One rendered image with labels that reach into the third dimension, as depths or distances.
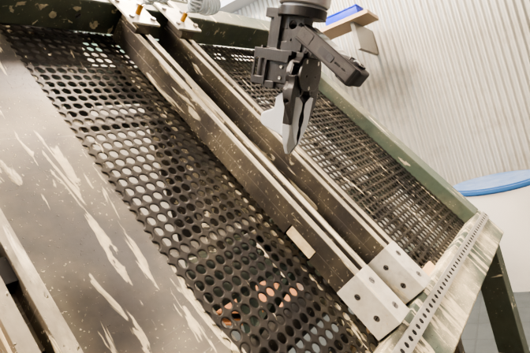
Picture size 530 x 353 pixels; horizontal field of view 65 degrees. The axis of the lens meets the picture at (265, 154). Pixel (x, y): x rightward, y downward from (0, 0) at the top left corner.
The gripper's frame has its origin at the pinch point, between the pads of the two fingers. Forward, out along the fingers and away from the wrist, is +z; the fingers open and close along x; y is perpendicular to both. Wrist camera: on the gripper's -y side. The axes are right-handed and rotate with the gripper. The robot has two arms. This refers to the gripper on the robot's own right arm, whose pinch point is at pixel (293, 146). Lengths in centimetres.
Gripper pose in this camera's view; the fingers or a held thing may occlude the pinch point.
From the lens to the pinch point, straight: 63.2
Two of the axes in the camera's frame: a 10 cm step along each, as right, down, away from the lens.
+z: -1.5, 9.6, 2.2
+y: -8.5, -2.4, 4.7
